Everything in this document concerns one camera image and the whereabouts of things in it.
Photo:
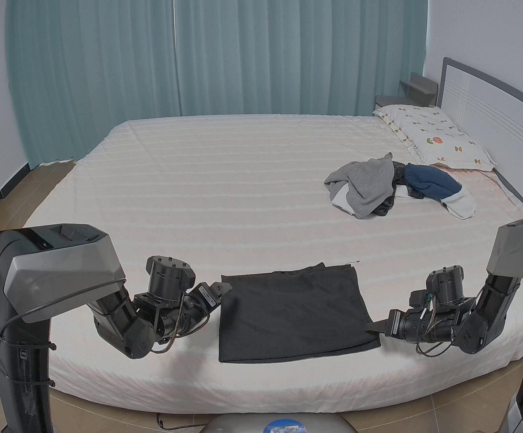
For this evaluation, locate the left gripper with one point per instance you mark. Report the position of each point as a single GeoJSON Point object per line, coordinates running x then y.
{"type": "Point", "coordinates": [198, 307]}

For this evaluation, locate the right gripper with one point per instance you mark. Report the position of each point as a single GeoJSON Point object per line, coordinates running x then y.
{"type": "Point", "coordinates": [408, 325]}

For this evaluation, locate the black T-shirt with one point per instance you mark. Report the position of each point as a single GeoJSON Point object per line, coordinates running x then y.
{"type": "Point", "coordinates": [293, 314]}

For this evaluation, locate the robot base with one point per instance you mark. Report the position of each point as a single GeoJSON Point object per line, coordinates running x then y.
{"type": "Point", "coordinates": [243, 424]}

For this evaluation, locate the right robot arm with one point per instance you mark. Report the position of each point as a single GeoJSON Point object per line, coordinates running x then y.
{"type": "Point", "coordinates": [491, 314]}

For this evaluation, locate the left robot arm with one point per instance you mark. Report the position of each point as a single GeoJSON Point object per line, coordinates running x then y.
{"type": "Point", "coordinates": [63, 287]}

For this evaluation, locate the bed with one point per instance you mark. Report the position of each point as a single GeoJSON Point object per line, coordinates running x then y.
{"type": "Point", "coordinates": [243, 187]}

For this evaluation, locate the pile of clothes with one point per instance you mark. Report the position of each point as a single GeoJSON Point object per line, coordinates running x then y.
{"type": "Point", "coordinates": [369, 187]}

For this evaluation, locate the white printed pillow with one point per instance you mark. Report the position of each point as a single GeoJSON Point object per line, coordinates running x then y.
{"type": "Point", "coordinates": [437, 136]}

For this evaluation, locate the grey bedside table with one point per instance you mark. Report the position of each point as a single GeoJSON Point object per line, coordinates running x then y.
{"type": "Point", "coordinates": [419, 86]}

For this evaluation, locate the blue-green curtain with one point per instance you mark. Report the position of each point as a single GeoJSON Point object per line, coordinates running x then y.
{"type": "Point", "coordinates": [297, 39]}
{"type": "Point", "coordinates": [99, 61]}

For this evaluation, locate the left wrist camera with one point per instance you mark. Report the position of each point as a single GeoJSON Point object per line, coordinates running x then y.
{"type": "Point", "coordinates": [189, 278]}

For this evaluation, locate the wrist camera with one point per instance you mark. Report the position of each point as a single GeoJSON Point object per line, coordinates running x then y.
{"type": "Point", "coordinates": [417, 298]}
{"type": "Point", "coordinates": [189, 278]}

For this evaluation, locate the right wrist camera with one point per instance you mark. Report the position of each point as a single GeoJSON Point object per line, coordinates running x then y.
{"type": "Point", "coordinates": [417, 298]}

